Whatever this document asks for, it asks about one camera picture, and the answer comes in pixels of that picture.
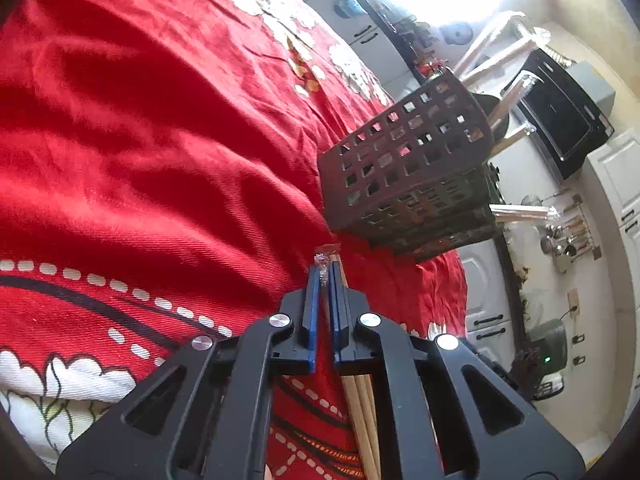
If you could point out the red floral tablecloth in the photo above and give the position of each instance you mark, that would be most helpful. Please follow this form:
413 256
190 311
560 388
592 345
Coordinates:
159 180

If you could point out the black perforated utensil basket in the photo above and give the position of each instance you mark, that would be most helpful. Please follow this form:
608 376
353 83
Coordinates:
415 178

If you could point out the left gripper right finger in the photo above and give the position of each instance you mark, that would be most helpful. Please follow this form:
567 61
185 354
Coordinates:
442 410

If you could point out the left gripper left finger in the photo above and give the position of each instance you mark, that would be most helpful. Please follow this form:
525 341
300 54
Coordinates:
205 413

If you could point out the chopstick pair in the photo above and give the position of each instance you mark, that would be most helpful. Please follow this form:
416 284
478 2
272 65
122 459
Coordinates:
358 389

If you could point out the black range hood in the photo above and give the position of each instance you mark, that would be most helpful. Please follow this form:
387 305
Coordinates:
568 123

